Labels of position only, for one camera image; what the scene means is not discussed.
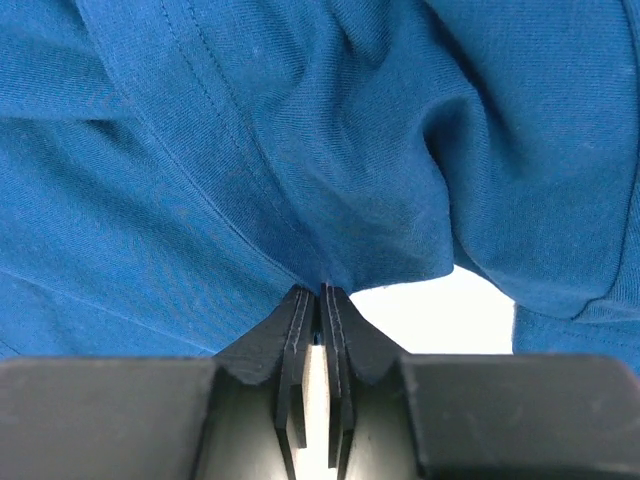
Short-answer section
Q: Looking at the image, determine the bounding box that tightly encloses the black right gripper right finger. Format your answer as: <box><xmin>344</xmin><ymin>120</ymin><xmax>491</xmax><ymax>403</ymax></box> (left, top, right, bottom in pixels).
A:
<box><xmin>318</xmin><ymin>285</ymin><xmax>639</xmax><ymax>479</ymax></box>

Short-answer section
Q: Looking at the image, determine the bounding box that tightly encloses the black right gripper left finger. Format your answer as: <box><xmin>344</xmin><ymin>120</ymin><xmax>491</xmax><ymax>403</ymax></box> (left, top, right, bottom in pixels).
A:
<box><xmin>1</xmin><ymin>287</ymin><xmax>316</xmax><ymax>479</ymax></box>

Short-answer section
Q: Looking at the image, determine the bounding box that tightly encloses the blue t-shirt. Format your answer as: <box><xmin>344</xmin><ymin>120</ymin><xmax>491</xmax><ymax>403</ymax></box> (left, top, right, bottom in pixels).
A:
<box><xmin>1</xmin><ymin>1</ymin><xmax>639</xmax><ymax>368</ymax></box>

